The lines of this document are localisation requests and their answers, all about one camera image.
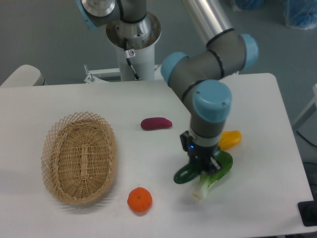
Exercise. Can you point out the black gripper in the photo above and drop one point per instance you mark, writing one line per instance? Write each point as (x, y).
(202, 152)

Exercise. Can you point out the dark green cucumber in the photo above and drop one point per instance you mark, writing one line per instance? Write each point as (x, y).
(193, 169)

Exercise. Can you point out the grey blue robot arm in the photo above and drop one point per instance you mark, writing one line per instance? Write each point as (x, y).
(196, 81)

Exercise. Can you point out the green bok choy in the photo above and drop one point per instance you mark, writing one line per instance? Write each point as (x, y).
(202, 189)

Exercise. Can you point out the yellow bell pepper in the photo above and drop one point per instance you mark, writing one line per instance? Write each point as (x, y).
(230, 139)

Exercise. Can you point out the purple sweet potato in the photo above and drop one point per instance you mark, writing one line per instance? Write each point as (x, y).
(155, 123)

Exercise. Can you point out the orange tangerine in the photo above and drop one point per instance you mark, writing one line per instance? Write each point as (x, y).
(139, 200)

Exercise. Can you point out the black device at edge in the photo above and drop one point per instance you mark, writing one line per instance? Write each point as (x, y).
(308, 213)

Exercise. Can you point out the woven wicker basket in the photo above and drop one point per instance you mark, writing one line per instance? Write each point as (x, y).
(79, 158)

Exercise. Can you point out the blue plastic bag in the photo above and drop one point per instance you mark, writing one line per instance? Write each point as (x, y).
(300, 14)

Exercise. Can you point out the white chair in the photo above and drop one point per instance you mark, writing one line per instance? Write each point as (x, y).
(25, 76)

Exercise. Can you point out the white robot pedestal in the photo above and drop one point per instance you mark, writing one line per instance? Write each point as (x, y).
(135, 52)

